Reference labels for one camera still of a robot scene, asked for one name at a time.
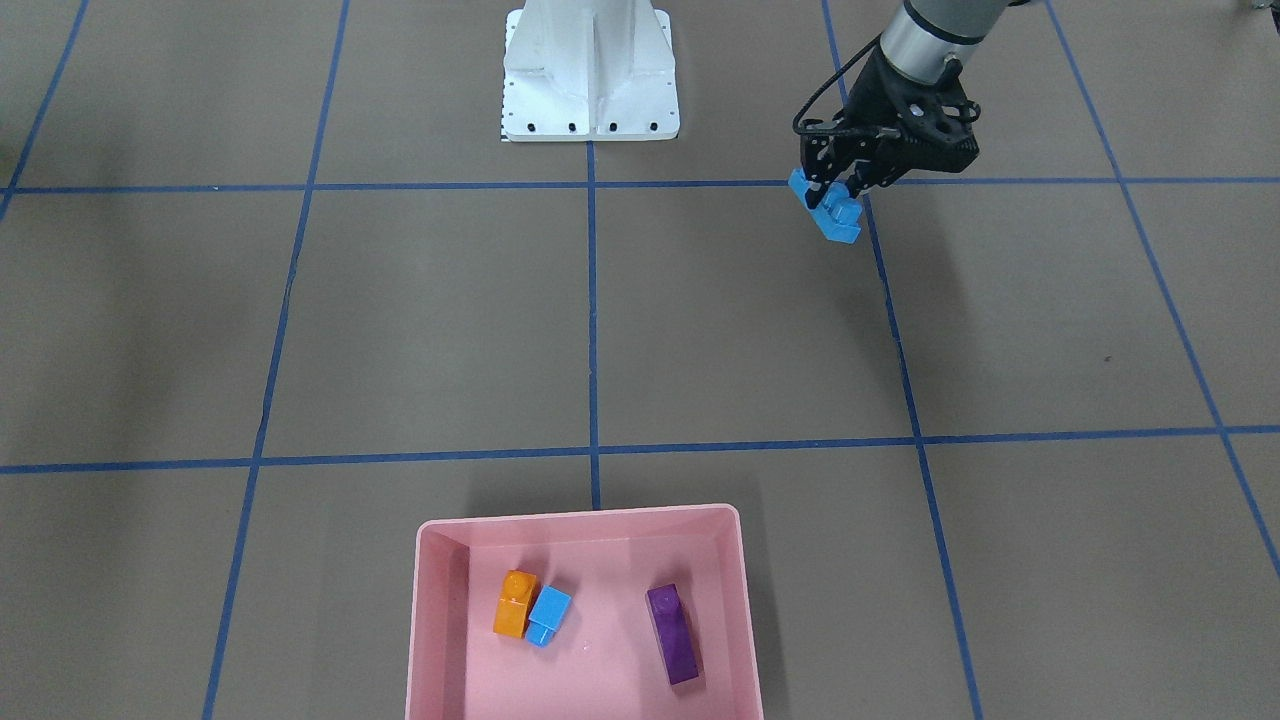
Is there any long blue toy block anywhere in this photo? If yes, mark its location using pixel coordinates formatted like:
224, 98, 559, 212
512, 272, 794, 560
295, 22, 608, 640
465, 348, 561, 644
788, 168, 864, 245

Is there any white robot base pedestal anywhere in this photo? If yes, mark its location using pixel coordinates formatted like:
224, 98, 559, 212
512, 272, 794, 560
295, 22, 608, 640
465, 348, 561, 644
500, 1, 681, 143

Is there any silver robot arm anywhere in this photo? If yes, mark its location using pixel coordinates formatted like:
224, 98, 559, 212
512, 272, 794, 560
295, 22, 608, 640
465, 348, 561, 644
794, 1, 1007, 210

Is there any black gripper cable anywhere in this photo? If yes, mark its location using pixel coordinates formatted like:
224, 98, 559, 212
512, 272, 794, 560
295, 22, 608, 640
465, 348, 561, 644
792, 40, 886, 136

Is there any pink plastic box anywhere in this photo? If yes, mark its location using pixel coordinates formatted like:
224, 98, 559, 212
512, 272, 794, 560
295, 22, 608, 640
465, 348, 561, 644
404, 503, 765, 719

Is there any purple toy block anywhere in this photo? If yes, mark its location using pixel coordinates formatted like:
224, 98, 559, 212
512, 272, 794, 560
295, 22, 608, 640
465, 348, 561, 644
645, 584, 700, 685

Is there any small blue toy block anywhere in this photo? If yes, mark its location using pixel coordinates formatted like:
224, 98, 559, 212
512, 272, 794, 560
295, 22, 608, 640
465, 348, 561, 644
524, 585, 572, 647

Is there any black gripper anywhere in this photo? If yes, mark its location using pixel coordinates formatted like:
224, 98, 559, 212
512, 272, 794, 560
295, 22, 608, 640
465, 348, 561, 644
800, 47, 980, 208

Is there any orange toy block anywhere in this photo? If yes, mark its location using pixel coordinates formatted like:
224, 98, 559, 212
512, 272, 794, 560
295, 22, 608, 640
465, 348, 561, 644
492, 570, 539, 639

